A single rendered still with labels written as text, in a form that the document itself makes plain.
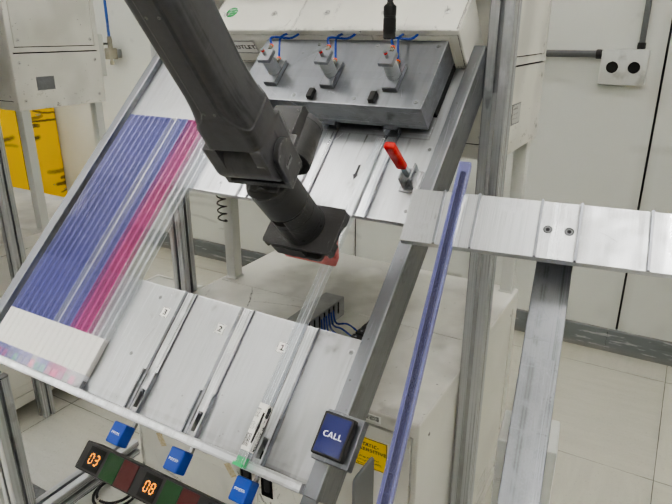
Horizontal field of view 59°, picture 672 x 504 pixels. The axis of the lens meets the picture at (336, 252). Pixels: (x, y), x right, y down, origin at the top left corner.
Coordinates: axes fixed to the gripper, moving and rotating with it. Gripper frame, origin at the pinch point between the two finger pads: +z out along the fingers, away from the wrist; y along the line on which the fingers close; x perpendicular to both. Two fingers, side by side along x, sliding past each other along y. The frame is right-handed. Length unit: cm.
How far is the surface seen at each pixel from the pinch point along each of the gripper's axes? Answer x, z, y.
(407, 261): -2.7, 1.9, -10.4
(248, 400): 21.5, 2.4, 4.5
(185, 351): 18.0, 2.5, 17.9
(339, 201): -10.6, 2.7, 3.8
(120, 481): 37.3, 3.3, 18.8
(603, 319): -71, 180, -25
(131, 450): 37, 52, 60
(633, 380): -48, 176, -40
